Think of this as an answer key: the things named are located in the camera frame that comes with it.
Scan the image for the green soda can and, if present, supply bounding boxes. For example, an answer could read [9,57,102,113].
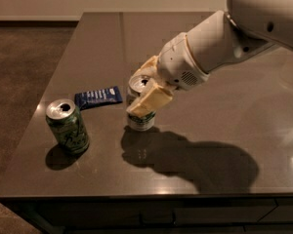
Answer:
[46,98,90,155]

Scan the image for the dark cabinet drawers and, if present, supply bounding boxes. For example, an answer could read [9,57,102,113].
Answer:
[1,197,293,234]

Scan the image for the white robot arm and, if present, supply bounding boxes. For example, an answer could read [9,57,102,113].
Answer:
[127,0,293,117]

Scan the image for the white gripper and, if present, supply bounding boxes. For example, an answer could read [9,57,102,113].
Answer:
[127,33,209,115]

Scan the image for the blue snack packet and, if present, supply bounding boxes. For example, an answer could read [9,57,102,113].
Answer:
[74,86,123,110]

